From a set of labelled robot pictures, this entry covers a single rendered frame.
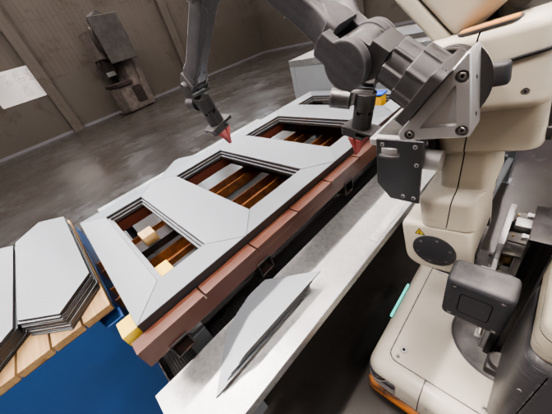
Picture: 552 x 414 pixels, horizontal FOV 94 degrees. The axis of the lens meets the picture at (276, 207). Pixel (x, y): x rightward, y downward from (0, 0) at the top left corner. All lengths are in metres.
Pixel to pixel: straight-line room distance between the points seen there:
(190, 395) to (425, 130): 0.73
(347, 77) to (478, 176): 0.37
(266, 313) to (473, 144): 0.60
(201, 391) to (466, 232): 0.72
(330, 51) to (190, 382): 0.76
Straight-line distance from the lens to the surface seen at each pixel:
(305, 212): 0.84
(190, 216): 0.95
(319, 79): 1.96
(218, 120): 1.03
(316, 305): 0.76
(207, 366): 0.78
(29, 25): 11.44
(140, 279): 0.82
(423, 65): 0.45
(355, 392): 1.38
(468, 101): 0.45
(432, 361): 1.15
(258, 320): 0.73
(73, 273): 1.05
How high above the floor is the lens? 1.32
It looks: 35 degrees down
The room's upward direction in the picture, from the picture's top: 18 degrees counter-clockwise
